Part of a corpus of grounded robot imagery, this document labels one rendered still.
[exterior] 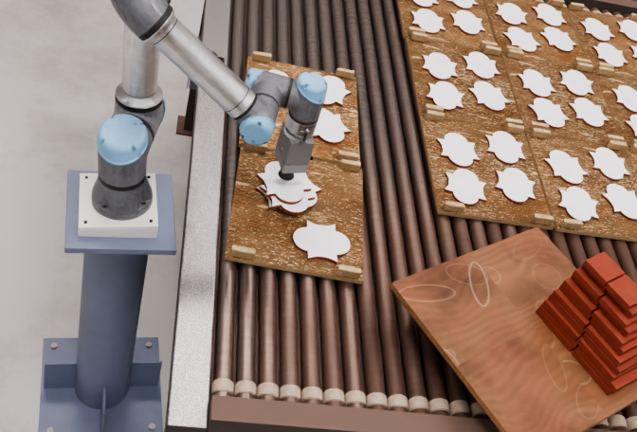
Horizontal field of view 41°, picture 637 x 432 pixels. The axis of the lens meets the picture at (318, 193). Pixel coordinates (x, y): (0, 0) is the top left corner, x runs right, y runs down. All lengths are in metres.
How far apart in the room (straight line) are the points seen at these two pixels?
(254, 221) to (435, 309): 0.52
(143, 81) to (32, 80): 1.92
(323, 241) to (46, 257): 1.37
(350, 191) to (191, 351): 0.68
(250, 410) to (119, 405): 1.11
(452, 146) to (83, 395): 1.39
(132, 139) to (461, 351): 0.90
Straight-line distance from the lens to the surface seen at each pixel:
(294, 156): 2.12
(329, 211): 2.26
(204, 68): 1.86
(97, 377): 2.73
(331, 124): 2.51
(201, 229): 2.16
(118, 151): 2.03
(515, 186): 2.57
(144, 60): 2.04
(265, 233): 2.16
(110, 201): 2.14
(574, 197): 2.64
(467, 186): 2.49
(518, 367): 2.00
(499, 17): 3.32
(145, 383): 2.93
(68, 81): 3.97
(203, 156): 2.35
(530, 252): 2.25
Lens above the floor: 2.52
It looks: 44 degrees down
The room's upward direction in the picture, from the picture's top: 19 degrees clockwise
